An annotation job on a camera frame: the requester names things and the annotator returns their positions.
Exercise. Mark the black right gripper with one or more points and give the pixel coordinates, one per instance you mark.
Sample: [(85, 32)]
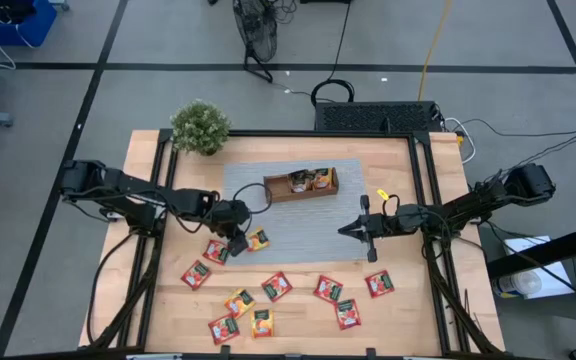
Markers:
[(398, 222)]

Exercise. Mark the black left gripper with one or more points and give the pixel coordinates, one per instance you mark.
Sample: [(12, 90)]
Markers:
[(230, 216)]

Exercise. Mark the beige tea bag packet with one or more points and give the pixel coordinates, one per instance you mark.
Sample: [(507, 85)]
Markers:
[(302, 176), (307, 186), (294, 182)]

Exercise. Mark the wooden three-compartment box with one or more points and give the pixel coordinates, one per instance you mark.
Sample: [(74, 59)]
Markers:
[(275, 189)]

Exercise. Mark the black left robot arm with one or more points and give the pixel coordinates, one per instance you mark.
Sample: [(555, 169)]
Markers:
[(133, 190)]

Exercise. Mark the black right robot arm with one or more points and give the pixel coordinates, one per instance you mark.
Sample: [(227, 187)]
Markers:
[(468, 205)]

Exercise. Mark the red tea bag packet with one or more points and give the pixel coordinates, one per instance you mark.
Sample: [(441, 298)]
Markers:
[(215, 252), (328, 289), (196, 274), (276, 286), (347, 313), (379, 283), (224, 328)]

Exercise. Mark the grey woven placemat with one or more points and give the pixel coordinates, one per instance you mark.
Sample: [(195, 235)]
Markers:
[(293, 235)]

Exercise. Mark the black computer case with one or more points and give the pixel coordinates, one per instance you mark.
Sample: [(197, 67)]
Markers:
[(368, 117)]

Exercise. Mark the potted green plant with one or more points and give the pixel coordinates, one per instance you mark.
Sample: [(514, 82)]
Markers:
[(200, 127)]

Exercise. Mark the white plastic container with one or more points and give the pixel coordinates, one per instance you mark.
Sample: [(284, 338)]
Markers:
[(528, 282)]

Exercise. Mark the black metal stand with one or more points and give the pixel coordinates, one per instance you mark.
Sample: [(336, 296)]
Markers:
[(543, 252)]

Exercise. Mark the black floor fan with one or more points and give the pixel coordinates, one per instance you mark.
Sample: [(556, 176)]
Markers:
[(258, 30)]

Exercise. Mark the large blue bin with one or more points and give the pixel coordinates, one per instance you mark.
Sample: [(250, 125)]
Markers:
[(38, 25)]

